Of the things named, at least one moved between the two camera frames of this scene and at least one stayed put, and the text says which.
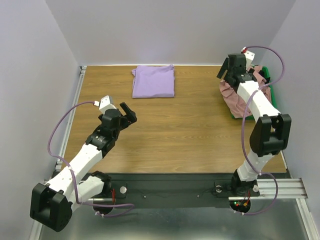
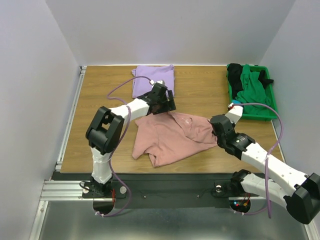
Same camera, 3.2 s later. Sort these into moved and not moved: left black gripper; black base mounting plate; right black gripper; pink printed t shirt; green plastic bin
Moved: left black gripper; right black gripper; pink printed t shirt
Not moved: black base mounting plate; green plastic bin
